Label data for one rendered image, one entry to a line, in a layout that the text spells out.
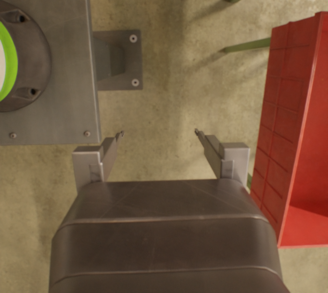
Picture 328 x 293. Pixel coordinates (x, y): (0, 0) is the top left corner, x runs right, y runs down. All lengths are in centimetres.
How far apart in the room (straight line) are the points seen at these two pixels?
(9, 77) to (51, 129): 11
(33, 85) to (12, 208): 147
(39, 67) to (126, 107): 97
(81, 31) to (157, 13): 95
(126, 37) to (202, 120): 60
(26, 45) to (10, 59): 4
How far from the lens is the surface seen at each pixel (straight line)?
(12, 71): 31
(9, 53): 30
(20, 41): 33
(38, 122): 39
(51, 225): 174
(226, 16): 133
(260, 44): 90
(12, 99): 35
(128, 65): 125
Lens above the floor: 125
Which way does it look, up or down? 74 degrees down
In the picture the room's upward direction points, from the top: 172 degrees clockwise
